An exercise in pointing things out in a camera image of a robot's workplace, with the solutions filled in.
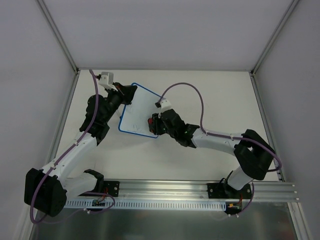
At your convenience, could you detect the red whiteboard eraser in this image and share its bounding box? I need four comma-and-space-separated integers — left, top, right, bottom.
147, 118, 153, 128

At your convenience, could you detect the blue framed whiteboard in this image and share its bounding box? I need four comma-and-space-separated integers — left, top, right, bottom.
118, 82, 161, 139

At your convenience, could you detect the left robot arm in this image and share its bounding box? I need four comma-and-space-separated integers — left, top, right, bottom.
24, 82, 137, 217

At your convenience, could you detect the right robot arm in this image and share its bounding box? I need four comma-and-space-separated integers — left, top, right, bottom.
147, 109, 275, 198

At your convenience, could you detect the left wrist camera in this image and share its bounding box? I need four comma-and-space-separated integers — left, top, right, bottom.
98, 72, 118, 92

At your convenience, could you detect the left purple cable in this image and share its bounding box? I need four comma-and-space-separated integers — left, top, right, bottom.
29, 69, 116, 225

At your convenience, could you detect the aluminium mounting rail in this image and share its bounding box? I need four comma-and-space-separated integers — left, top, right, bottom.
107, 179, 300, 203

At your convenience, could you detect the white slotted cable duct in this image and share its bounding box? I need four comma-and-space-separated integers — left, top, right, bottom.
64, 198, 227, 212

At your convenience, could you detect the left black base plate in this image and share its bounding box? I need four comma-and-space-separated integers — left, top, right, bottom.
102, 180, 120, 198

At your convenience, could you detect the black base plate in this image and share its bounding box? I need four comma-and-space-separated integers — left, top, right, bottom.
102, 180, 120, 198
206, 178, 253, 200

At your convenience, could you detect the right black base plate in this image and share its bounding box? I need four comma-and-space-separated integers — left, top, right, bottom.
206, 178, 253, 200

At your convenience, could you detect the left aluminium frame post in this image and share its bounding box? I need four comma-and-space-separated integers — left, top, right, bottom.
35, 0, 79, 74

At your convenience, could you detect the aluminium frame post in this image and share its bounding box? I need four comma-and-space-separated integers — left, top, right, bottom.
35, 0, 79, 74
250, 0, 301, 76

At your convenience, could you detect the right aluminium frame post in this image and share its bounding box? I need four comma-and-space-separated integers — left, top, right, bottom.
250, 0, 301, 76

